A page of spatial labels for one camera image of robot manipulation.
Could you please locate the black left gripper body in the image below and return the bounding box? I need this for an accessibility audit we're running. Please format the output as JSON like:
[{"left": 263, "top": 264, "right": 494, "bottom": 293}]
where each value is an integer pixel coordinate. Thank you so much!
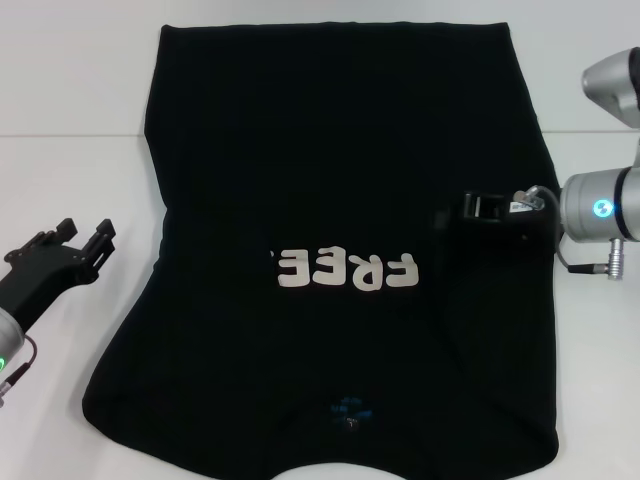
[{"left": 0, "top": 232, "right": 96, "bottom": 331}]

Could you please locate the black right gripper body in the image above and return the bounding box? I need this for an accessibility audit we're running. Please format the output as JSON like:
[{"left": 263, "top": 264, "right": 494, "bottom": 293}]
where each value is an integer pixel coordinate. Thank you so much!
[{"left": 462, "top": 189, "right": 564, "bottom": 261}]

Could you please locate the black shirt with white print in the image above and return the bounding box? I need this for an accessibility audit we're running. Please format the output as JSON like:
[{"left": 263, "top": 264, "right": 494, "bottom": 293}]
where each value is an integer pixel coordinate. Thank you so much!
[{"left": 82, "top": 20, "right": 564, "bottom": 480}]

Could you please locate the left arm cable with plug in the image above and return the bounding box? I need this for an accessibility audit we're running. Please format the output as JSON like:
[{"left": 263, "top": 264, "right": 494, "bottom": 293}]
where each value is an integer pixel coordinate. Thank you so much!
[{"left": 0, "top": 334, "right": 40, "bottom": 409}]

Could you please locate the arm cable with plug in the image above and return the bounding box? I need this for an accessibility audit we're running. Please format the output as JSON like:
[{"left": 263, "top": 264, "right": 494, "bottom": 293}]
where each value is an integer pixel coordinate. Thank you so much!
[
  {"left": 0, "top": 334, "right": 40, "bottom": 409},
  {"left": 514, "top": 183, "right": 627, "bottom": 281}
]

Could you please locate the right arm cable with plug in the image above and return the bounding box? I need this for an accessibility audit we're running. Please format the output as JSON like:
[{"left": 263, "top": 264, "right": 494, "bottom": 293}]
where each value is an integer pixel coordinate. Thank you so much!
[{"left": 514, "top": 183, "right": 627, "bottom": 281}]

